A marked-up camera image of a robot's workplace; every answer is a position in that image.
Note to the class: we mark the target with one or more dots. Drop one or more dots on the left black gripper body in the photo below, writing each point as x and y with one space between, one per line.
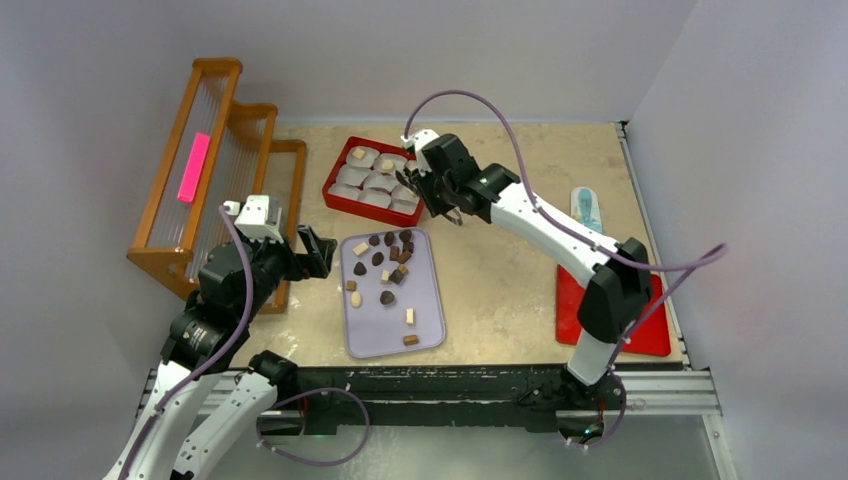
278 261

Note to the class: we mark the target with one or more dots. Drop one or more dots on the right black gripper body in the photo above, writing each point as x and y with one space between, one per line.
437 193

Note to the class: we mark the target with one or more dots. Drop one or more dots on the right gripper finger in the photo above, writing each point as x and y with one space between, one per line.
408 178
411 195

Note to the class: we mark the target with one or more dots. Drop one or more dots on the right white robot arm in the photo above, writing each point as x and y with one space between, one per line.
615 291

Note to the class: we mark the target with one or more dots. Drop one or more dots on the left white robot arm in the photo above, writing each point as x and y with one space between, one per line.
237 279

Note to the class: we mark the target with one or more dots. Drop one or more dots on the red chocolate box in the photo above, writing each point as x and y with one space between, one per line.
361 188

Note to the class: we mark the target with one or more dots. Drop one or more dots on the white rectangular chocolate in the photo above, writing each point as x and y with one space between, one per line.
361 248

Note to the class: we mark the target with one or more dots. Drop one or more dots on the dark striped square chocolate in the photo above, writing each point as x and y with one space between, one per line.
396 277

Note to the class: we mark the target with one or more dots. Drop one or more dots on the dark chocolate tray centre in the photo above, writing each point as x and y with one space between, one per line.
387 298

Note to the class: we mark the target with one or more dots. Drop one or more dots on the lavender plastic tray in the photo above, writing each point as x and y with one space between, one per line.
374 330

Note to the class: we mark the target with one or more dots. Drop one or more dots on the orange wooden tiered rack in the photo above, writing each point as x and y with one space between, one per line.
244 157

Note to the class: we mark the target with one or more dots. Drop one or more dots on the blue white sticker card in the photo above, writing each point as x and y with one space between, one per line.
585 209

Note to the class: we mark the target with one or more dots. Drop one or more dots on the pink rectangular block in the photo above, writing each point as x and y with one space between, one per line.
193 170

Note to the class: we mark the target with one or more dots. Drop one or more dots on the red box lid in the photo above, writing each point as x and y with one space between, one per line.
652 338

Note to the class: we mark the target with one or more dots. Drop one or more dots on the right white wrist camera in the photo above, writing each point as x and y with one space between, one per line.
415 142

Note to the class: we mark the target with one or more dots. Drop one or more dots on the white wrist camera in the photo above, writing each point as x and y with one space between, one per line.
415 142
258 218

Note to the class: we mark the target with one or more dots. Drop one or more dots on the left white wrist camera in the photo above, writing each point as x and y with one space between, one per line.
258 218

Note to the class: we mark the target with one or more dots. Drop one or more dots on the black metal base rail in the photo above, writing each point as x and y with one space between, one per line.
532 397

